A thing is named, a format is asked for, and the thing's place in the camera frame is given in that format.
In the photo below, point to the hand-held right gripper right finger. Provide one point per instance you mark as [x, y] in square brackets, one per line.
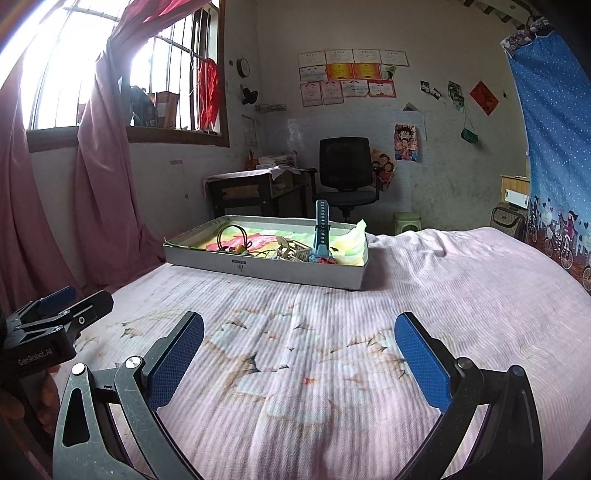
[422, 360]

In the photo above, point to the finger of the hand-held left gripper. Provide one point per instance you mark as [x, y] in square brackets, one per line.
[57, 297]
[87, 311]

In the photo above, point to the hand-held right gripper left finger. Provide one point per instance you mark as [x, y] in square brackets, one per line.
[178, 360]

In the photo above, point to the shallow white cardboard box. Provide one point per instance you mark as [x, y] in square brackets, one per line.
[258, 272]

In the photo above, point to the beige hair claw clip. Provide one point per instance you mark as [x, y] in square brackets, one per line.
[286, 249]

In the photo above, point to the person's left hand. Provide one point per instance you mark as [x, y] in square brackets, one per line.
[48, 397]

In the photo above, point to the pink curtain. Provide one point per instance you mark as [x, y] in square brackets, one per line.
[27, 207]
[106, 184]

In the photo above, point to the pink striped bed sheet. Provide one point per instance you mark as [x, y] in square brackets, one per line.
[323, 346]

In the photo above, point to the colourful drawing paper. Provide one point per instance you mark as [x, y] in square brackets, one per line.
[348, 249]

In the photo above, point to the green plastic stool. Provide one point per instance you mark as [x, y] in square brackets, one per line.
[407, 219]

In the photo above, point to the black patterned bag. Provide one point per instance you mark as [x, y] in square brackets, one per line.
[508, 221]

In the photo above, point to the light blue wrist watch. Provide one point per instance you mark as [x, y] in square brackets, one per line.
[322, 230]

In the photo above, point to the dark wooden desk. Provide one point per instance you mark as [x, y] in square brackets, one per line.
[240, 177]

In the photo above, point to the light wooden cabinet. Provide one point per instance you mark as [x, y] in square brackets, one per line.
[515, 189]

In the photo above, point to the black office chair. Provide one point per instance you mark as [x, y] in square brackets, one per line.
[344, 161]

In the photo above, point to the brown paper bag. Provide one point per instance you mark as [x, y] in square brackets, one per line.
[166, 110]

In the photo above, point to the pile of papers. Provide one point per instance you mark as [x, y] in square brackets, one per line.
[274, 161]

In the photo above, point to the barred window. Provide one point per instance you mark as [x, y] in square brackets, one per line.
[60, 69]

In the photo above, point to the green hanging pouch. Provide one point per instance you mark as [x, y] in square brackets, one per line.
[470, 136]

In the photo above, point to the red hanging cloth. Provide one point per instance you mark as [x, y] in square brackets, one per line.
[208, 92]

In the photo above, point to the blue printed curtain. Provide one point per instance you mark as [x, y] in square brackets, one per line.
[554, 138]

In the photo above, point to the cartoon family wall poster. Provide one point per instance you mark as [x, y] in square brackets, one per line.
[383, 168]

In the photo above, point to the anime wall poster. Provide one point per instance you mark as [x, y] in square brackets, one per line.
[407, 143]

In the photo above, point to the small wall photos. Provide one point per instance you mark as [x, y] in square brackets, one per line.
[455, 94]
[430, 90]

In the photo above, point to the red diamond wall paper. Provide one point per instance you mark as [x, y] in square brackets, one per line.
[485, 98]

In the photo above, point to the small black wall fan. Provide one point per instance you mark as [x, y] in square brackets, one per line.
[250, 96]

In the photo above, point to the round wall clock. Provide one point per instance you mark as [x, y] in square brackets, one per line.
[243, 67]

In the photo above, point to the group of wall certificates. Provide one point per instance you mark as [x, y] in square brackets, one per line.
[351, 76]

